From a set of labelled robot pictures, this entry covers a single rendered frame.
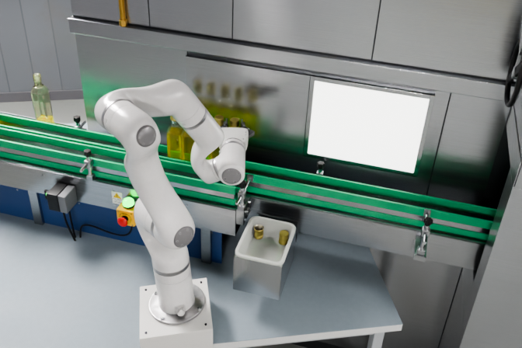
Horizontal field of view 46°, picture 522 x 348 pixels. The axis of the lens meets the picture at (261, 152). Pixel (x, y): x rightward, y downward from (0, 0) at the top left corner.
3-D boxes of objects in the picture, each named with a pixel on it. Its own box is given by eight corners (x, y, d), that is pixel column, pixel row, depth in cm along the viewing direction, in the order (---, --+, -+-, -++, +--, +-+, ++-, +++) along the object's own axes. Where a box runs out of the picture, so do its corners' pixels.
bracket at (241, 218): (252, 210, 232) (252, 196, 229) (245, 226, 225) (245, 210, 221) (243, 208, 233) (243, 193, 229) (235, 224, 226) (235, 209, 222)
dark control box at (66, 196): (78, 203, 242) (75, 186, 238) (67, 214, 236) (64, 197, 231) (59, 198, 244) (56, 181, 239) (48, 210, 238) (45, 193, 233)
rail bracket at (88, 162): (97, 179, 235) (93, 149, 228) (88, 189, 229) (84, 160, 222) (88, 176, 236) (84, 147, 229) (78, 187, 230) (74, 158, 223)
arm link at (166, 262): (165, 282, 193) (156, 223, 180) (135, 252, 205) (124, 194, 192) (196, 264, 199) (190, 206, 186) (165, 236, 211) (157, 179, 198)
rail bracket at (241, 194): (254, 193, 230) (255, 165, 223) (240, 220, 217) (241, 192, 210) (246, 191, 231) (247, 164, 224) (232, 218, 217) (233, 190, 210)
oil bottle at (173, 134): (186, 168, 242) (185, 122, 230) (181, 176, 238) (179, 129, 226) (173, 165, 243) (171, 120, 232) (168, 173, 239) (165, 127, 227)
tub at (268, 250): (295, 241, 228) (297, 224, 223) (280, 283, 210) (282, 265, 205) (250, 231, 231) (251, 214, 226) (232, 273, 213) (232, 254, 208)
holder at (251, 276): (297, 248, 237) (300, 217, 228) (279, 300, 214) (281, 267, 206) (254, 239, 240) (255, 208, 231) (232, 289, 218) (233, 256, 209)
